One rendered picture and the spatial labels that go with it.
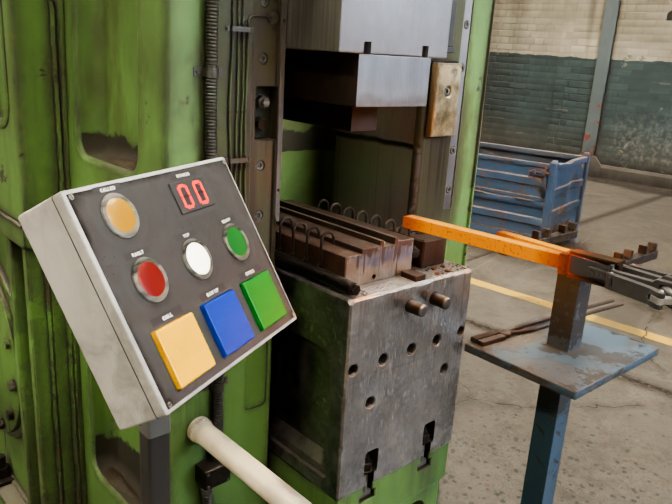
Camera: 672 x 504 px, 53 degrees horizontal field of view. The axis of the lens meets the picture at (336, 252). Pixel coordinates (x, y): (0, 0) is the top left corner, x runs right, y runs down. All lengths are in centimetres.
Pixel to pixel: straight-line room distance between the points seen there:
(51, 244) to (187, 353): 20
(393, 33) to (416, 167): 42
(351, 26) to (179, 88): 32
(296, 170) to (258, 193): 50
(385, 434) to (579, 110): 812
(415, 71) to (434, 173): 39
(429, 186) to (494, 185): 351
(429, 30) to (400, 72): 11
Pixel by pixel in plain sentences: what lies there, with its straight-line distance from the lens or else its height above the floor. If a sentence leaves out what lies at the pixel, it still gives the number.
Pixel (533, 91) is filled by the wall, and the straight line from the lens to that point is 970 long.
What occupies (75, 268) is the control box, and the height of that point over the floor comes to 111.
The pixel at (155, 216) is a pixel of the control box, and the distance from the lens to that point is 90.
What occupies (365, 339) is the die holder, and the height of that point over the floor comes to 82.
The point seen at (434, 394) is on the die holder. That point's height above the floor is 63.
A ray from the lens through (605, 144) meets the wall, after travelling 928.
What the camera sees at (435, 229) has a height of 105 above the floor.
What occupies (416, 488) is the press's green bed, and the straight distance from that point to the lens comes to 172.
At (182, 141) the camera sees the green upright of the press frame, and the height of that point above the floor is 120.
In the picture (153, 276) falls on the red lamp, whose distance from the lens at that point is 85.
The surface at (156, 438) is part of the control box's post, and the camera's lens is 108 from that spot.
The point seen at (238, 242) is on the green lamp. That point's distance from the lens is 101.
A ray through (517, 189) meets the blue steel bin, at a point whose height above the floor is 48.
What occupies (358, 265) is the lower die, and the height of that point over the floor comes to 96.
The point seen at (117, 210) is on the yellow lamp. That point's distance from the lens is 85.
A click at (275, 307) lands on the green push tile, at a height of 99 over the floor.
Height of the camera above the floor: 137
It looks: 17 degrees down
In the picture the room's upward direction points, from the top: 4 degrees clockwise
